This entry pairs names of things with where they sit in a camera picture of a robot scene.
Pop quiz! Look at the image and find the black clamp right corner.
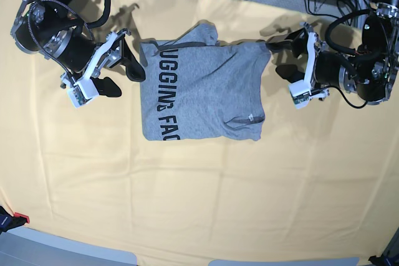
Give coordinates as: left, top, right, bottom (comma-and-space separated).
368, 255, 398, 266

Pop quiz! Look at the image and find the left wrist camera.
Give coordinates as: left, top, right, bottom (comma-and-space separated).
289, 80, 310, 109

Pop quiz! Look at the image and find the grey t-shirt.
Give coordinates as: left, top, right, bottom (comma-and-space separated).
140, 24, 271, 141

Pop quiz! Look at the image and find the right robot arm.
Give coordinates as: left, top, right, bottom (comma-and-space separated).
11, 0, 146, 107

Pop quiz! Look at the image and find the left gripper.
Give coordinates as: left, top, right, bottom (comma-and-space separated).
266, 22, 356, 100

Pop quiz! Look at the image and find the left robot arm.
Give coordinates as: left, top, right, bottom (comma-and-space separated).
267, 0, 398, 109

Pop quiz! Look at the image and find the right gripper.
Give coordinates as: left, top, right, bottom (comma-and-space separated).
57, 29, 146, 98

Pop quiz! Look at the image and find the red and black clamp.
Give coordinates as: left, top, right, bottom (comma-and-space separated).
0, 206, 30, 234

